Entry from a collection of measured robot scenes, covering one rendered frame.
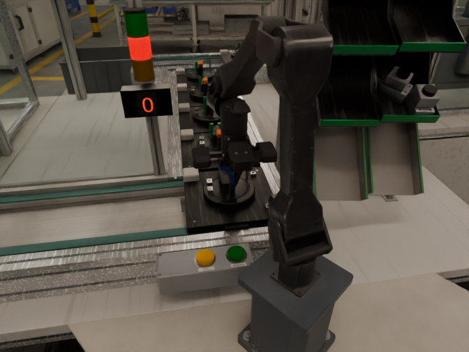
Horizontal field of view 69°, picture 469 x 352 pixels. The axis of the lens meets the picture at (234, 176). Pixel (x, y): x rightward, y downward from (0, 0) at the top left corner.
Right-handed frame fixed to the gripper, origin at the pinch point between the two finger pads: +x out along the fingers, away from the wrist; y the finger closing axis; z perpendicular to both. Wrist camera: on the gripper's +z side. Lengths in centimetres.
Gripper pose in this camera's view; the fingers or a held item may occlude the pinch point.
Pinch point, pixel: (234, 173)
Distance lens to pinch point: 79.8
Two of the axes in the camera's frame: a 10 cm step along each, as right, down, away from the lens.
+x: 0.0, 8.3, 5.6
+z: 1.6, 5.5, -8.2
